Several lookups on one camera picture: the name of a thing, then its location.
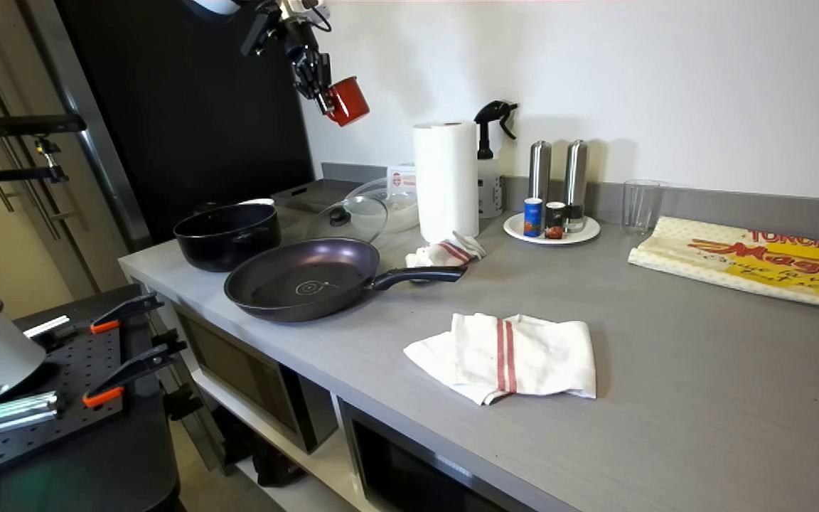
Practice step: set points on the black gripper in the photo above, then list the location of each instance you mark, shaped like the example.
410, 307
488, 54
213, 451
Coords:
307, 64

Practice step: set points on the orange cup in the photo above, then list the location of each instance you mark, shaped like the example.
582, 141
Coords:
344, 101

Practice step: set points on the clear plastic container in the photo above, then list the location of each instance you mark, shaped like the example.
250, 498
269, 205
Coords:
314, 210

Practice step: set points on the glass pan lid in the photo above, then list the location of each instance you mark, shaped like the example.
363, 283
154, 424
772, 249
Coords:
368, 210

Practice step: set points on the white paper towel roll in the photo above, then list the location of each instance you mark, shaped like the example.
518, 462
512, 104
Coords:
445, 180

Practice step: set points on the black deep pan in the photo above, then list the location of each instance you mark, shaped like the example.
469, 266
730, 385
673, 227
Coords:
225, 233

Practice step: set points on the black spray bottle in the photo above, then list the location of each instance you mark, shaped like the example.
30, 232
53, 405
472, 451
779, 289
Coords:
491, 195

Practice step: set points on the purple frying pan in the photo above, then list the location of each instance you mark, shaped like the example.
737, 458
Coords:
314, 279

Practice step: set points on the red striped dish towel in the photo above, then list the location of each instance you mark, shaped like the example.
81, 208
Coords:
452, 252

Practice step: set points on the steel pepper mill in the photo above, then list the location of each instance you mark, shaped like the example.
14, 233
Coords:
538, 169

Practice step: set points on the white plate with spices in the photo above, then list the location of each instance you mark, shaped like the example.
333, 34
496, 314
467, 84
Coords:
549, 226

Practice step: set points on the steel salt mill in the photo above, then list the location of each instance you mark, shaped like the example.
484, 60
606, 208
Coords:
575, 178

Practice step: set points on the white folded cloth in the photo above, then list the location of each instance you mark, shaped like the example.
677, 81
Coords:
488, 360

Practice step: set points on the clear drinking glass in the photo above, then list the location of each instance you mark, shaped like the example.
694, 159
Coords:
641, 202

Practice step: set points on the black perforated robot table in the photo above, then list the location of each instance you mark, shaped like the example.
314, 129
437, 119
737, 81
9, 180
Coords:
111, 458

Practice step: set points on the yellow printed tea towel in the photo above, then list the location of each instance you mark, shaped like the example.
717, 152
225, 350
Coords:
764, 263

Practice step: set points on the orange handled clamp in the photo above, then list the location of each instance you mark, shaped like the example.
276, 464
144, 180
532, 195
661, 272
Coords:
117, 314
135, 367

